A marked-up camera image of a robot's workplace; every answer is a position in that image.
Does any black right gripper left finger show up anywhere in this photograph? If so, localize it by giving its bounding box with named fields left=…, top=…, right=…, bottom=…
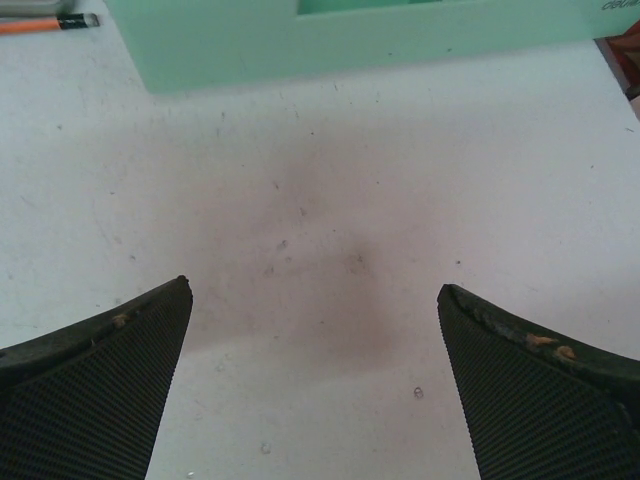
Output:
left=1, top=276, right=193, bottom=479

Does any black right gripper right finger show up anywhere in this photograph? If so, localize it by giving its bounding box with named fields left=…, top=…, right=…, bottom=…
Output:
left=437, top=284, right=639, bottom=479

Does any green desk organizer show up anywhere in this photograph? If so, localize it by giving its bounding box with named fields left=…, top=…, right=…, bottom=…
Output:
left=107, top=1, right=639, bottom=93

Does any pencil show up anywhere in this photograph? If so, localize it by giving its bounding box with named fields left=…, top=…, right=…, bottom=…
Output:
left=0, top=13, right=101, bottom=35

